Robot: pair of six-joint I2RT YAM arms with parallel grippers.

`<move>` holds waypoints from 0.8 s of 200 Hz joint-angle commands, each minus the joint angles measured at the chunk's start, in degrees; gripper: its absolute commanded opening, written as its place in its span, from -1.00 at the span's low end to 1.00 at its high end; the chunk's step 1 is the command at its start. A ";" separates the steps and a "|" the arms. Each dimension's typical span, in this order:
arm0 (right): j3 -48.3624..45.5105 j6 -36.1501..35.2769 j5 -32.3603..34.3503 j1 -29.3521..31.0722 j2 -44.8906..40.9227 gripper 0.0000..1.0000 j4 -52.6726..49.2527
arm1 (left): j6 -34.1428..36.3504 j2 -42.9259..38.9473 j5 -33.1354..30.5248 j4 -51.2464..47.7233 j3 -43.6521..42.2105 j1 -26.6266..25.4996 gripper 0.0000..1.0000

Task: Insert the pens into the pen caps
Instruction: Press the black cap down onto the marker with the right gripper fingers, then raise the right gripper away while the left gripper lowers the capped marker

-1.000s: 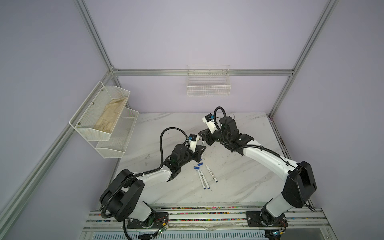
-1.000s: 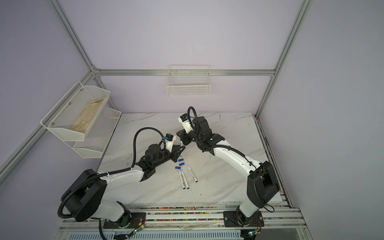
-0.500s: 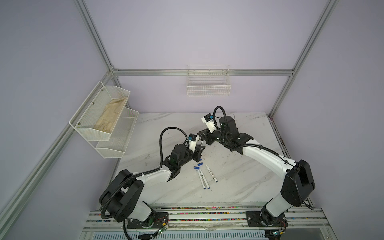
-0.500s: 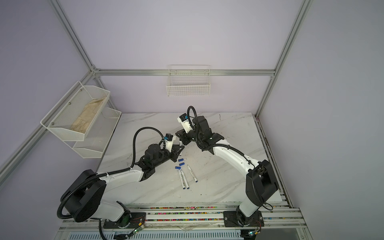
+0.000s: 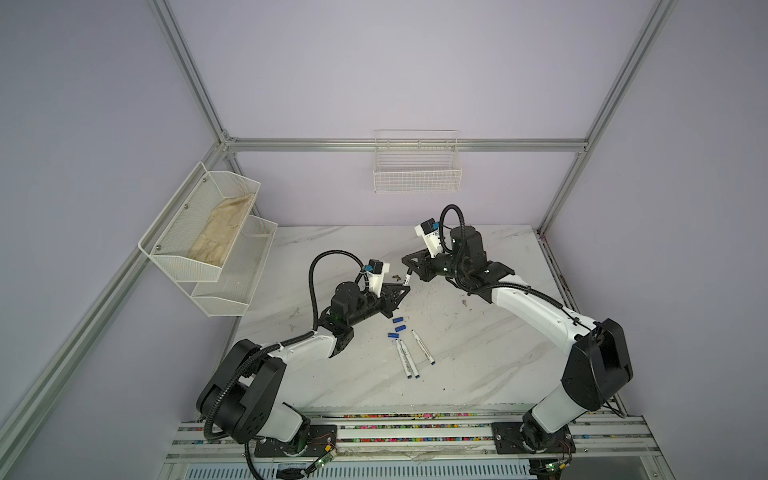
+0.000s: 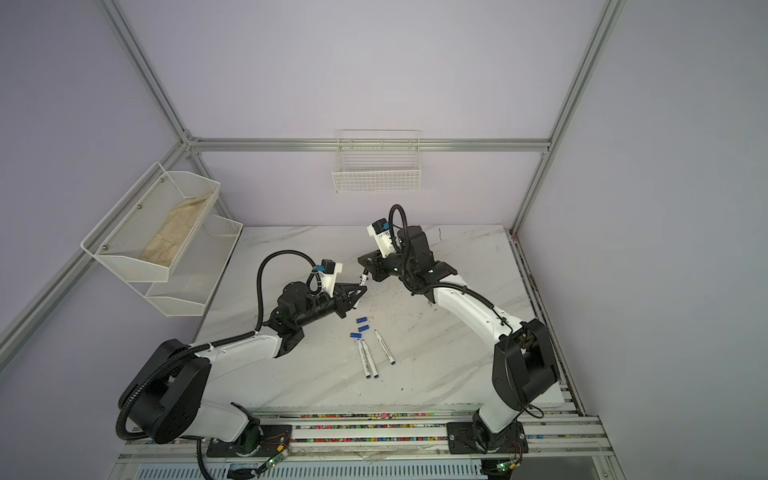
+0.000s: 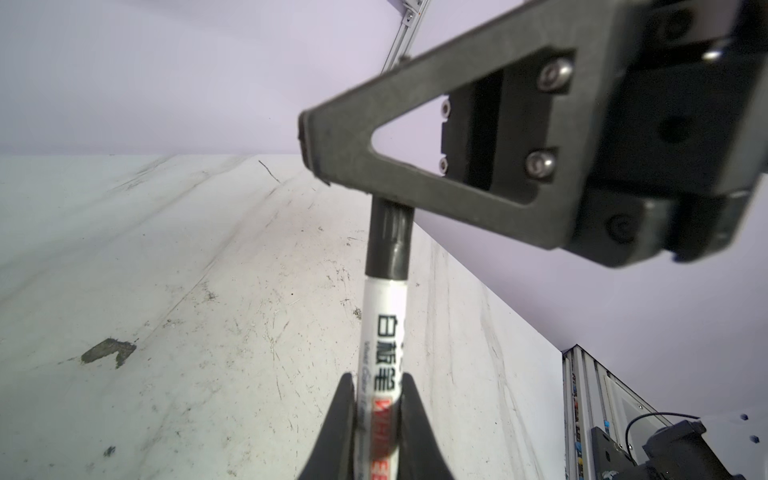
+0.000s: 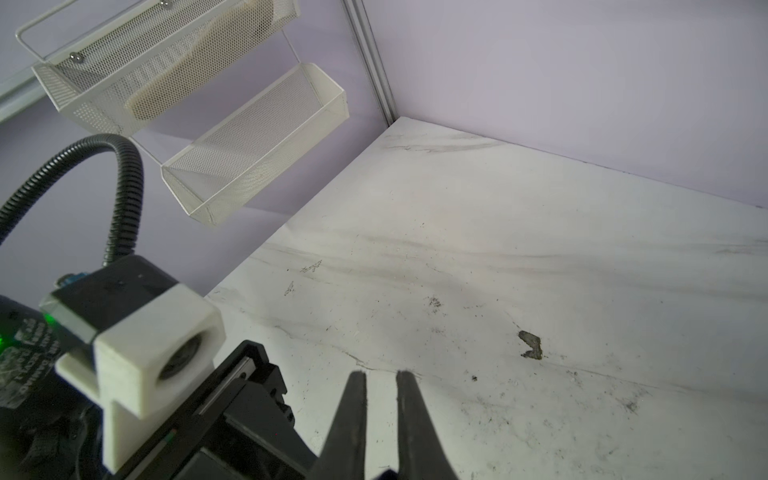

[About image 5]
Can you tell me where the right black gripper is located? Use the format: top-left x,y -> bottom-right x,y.
401,250 -> 465,287

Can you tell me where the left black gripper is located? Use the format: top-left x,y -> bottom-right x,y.
346,279 -> 406,326

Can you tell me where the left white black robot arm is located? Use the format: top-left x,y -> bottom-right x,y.
196,281 -> 411,449

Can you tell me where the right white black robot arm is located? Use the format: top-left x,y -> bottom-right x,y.
402,219 -> 633,452

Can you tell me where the lower white mesh shelf basket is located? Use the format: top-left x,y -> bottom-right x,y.
191,215 -> 278,317

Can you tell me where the white mesh shelf basket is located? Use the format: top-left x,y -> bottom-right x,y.
191,215 -> 278,317
138,164 -> 260,283

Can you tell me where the beige cloth in basket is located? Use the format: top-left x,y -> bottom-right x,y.
188,194 -> 256,267

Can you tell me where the upper white mesh shelf basket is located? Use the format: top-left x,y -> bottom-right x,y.
138,164 -> 260,283

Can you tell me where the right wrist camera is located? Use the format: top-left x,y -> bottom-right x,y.
414,218 -> 443,258

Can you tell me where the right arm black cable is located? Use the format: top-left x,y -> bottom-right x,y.
439,203 -> 601,337

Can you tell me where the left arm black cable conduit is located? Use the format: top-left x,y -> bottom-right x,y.
202,249 -> 368,480

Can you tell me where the white wire wall basket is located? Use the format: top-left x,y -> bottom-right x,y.
373,129 -> 463,194

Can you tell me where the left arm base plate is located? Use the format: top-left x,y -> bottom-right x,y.
250,425 -> 338,458

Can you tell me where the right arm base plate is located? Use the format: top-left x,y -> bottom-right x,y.
491,422 -> 575,454

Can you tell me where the aluminium rail base frame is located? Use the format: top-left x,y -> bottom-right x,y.
159,398 -> 675,479

